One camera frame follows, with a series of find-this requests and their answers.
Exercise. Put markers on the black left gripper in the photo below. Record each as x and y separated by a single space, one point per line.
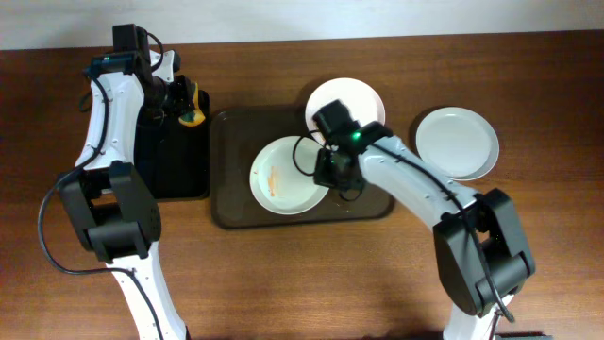
184 101

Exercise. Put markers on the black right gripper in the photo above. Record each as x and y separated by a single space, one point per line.
331 172

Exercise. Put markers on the green yellow sponge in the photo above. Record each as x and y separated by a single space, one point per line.
194 105

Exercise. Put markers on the white plate with sauce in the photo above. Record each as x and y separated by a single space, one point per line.
280 179

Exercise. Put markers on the grey plate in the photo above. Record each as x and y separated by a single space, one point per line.
458 142

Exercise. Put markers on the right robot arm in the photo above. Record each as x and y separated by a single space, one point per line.
483 254

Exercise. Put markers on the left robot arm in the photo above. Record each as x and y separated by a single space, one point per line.
113 212

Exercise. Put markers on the black tray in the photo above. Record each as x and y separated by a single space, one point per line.
172 158

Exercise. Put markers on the brown serving tray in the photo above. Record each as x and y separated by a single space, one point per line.
236 137

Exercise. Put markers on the pink plate with sauce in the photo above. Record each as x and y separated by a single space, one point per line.
363 102

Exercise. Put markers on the dark object at bottom edge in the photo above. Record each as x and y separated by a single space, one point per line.
523 336

